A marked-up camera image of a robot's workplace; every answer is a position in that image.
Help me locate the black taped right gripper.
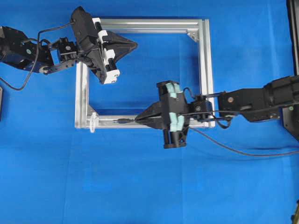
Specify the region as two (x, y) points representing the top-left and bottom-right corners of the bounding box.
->
(135, 81), (190, 149)

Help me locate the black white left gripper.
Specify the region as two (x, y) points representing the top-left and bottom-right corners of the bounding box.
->
(71, 7), (138, 84)

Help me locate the black wire with plug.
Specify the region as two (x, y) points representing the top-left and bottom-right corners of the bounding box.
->
(114, 99), (299, 157)

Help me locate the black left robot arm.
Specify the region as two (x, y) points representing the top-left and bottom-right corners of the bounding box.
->
(0, 7), (138, 84)

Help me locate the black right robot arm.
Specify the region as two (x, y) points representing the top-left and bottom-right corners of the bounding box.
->
(135, 76), (299, 148)

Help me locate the black box left edge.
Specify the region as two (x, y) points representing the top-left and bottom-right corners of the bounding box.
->
(0, 87), (3, 120)

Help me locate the yellow black object bottom right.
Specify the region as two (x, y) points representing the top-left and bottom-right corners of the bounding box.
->
(291, 201), (299, 224)

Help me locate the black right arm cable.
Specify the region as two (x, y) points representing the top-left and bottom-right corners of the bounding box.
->
(183, 87), (233, 129)

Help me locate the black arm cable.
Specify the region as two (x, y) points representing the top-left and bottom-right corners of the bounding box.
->
(0, 21), (76, 91)
(183, 87), (233, 129)

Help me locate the white string loop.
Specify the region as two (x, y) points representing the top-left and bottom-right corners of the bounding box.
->
(89, 112), (97, 133)

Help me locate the square aluminium extrusion frame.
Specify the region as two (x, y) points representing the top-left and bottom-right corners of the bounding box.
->
(75, 18), (214, 133)

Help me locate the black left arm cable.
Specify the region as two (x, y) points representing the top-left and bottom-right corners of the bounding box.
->
(0, 21), (76, 91)

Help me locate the black vertical rail right edge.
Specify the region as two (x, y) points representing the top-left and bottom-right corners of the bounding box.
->
(286, 0), (299, 76)

